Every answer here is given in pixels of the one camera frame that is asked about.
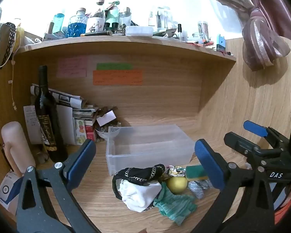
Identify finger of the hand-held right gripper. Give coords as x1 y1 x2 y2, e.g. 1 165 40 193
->
243 120 291 151
224 131 286 168

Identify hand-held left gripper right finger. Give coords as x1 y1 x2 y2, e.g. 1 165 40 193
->
191 138 275 233

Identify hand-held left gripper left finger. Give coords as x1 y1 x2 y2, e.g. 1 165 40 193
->
16 139 98 233

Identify green knitted cloth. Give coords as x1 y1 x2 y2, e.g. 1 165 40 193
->
153 182 197 226

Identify black headband with chain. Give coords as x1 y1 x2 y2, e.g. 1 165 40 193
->
112 164 166 201

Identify clear plastic storage box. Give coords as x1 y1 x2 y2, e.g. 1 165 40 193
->
105 124 196 176

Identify white cloth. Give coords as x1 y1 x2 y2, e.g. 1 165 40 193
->
119 179 162 213

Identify green sponge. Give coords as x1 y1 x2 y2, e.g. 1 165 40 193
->
186 165 208 181

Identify crumpled foil wrapper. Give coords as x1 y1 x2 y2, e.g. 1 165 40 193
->
188 179 213 199

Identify red box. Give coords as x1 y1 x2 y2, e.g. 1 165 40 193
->
84 120 96 142

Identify fruit print box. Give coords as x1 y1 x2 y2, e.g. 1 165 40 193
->
73 118 86 145

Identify white bowl of stones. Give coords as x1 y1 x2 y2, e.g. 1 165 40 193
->
95 125 120 141

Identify patterned scrunchie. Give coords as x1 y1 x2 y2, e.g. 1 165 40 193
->
164 165 186 177

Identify yellow ball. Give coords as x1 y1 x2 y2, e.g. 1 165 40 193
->
166 176 188 195

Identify white paper sheet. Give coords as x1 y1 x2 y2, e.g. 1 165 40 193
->
56 105 75 145

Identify white card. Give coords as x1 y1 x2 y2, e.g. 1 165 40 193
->
96 111 116 127

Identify dark wine bottle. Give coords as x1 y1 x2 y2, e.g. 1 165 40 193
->
34 65 68 163

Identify white handwritten paper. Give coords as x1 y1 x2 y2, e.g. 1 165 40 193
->
23 105 43 145

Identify rolled magazine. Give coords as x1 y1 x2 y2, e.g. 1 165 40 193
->
30 84 84 108

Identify pink cylinder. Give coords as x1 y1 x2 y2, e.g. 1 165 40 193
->
1 121 36 177

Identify orange cloth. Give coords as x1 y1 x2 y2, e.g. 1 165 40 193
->
274 194 291 225

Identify white and blue box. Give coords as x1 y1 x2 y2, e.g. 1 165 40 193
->
0 171 23 210

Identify orange sticky note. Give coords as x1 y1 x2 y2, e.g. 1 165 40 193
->
93 70 143 86

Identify pink sticky note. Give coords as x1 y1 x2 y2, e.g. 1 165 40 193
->
57 57 88 78

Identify pink curtain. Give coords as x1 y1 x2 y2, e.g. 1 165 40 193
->
200 0 291 71

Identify green sticky note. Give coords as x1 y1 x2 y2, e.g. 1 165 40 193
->
96 63 133 70

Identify glass jar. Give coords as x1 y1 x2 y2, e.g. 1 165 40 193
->
197 21 210 38

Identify wooden shelf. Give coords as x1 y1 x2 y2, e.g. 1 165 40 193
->
15 34 237 62

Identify black pen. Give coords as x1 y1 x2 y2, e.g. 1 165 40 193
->
81 30 114 37

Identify glass bottle with blue liquid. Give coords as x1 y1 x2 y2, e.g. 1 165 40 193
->
66 8 88 38

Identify black braided headband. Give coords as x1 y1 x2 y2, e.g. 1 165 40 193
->
0 22 17 68

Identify teal bottle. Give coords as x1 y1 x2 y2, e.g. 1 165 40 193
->
52 13 64 34

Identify white plastic container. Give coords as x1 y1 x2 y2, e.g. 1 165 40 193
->
125 26 154 37

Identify corked bottle with label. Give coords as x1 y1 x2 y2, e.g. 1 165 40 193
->
86 0 106 32

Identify clear plastic jars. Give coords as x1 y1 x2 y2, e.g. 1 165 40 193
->
148 6 174 30

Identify clear bottle with silver cap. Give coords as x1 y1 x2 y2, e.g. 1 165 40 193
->
120 7 132 27

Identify green pump bottle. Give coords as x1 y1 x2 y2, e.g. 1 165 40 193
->
105 1 120 28

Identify white cable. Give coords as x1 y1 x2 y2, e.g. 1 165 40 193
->
10 53 17 111

